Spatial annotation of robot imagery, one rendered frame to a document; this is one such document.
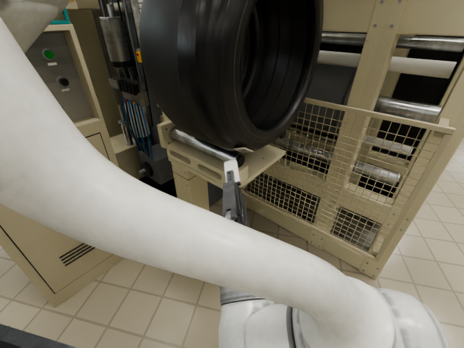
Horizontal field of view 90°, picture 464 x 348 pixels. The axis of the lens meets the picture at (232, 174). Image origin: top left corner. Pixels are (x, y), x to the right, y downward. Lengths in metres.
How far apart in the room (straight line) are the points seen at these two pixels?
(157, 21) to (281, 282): 0.59
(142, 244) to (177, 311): 1.28
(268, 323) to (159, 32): 0.61
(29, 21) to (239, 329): 0.45
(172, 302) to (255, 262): 1.30
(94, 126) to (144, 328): 1.02
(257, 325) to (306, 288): 0.17
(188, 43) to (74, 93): 0.78
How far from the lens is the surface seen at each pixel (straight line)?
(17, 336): 0.87
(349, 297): 0.28
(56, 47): 1.23
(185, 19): 0.59
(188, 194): 1.24
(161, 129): 0.95
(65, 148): 0.19
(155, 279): 1.59
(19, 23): 0.35
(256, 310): 0.40
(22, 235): 1.37
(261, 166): 0.93
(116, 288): 1.63
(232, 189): 0.46
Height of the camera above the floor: 1.30
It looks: 34 degrees down
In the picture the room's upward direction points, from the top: straight up
